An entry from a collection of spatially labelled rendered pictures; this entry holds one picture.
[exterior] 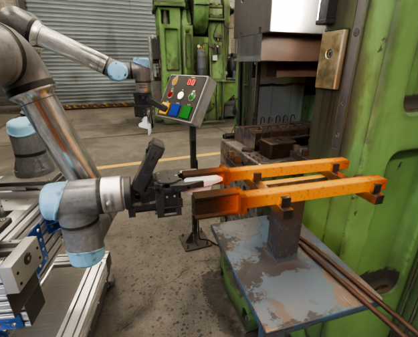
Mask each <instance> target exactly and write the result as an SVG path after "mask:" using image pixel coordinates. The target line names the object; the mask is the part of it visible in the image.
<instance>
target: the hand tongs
mask: <svg viewBox="0 0 418 337"><path fill-rule="evenodd" d="M301 241H302V242H304V243H305V244H306V245H308V246H309V247H311V248H312V249H313V250H314V251H315V252H317V253H318V254H319V255H321V256H322V257H323V258H324V259H325V260H326V261H327V262H328V263H330V264H331V265H332V266H333V267H335V268H336V269H337V270H338V271H339V272H340V273H341V274H343V275H344V276H345V277H347V278H348V279H349V280H350V281H351V282H352V283H353V284H354V285H356V286H357V287H358V288H359V289H361V290H362V291H363V292H364V293H365V294H366V295H367V296H369V297H370V298H371V299H372V300H374V301H375V302H376V303H377V304H378V305H379V306H380V307H382V308H383V309H384V310H385V311H387V312H388V313H389V314H390V315H392V317H394V319H396V320H397V321H398V322H400V323H401V324H402V325H403V326H404V327H406V329H408V330H409V331H410V332H411V333H412V334H414V335H415V336H416V337H418V330H417V329H416V328H414V327H413V326H412V325H411V324H410V323H408V321H406V320H405V319H404V318H402V317H401V316H400V315H398V313H396V312H395V311H394V310H393V309H391V308H390V307H389V306H388V305H386V303H384V302H383V301H382V300H380V299H379V298H378V297H377V296H376V295H374V294H373V293H372V292H371V291H370V290H368V289H367V288H366V287H364V286H363V285H362V284H361V283H360V282H359V281H358V280H356V279H355V278H354V277H352V276H351V275H350V274H349V273H348V272H347V271H345V270H344V269H343V268H341V267H340V266H339V265H338V264H337V263H336V262H334V261H333V260H332V259H330V258H329V257H328V256H327V255H326V254H325V253H323V252H322V251H321V250H319V249H318V248H317V247H316V246H315V245H313V244H312V243H310V242H309V241H308V240H306V239H304V238H303V237H302V236H300V240H299V244H298V245H299V246H300V247H301V248H302V249H303V250H304V251H305V252H306V253H307V254H308V255H309V256H310V257H311V258H312V259H313V260H315V261H316V262H317V263H318V264H319V265H320V266H322V267H323V268H324V269H325V270H326V271H327V272H328V273H329V274H330V275H331V276H332V277H333V278H335V279H336V280H337V281H338V282H339V283H340V284H342V285H343V286H344V287H345V288H346V289H347V290H348V291H349V292H350V293H351V294H352V295H354V296H355V297H356V298H357V299H358V300H359V301H360V302H362V303H363V304H364V305H365V306H366V307H367V308H368V309H369V310H370V311H371V312H372V313H374V314H375V315H376V316H377V317H378V318H379V319H381V320H382V321H383V322H384V323H385V324H386V325H387V326H388V327H389V328H390V329H391V330H393V331H394V332H395V333H396V334H397V335H398V336H400V337H408V335H406V333H404V332H403V331H402V330H401V329H400V328H398V327H397V326H396V325H395V324H394V323H392V321H390V320H389V319H388V318H387V317H386V316H385V315H383V314H382V313H381V312H380V311H378V310H377V309H376V308H375V307H374V306H373V305H372V304H371V303H370V302H368V301H367V300H366V299H365V298H364V297H362V296H361V295H360V294H359V293H358V292H357V291H356V290H355V289H354V288H352V287H351V286H350V285H349V284H348V283H346V282H345V281H344V280H343V279H342V278H341V277H340V276H339V275H337V274H336V273H335V272H334V271H333V270H331V269H330V268H329V267H328V266H327V265H326V264H325V263H324V262H323V261H321V260H320V259H319V258H318V257H317V256H315V255H314V254H313V253H312V252H311V251H310V250H309V249H308V248H307V247H306V246H305V245H304V244H303V243H302V242H301Z"/></svg>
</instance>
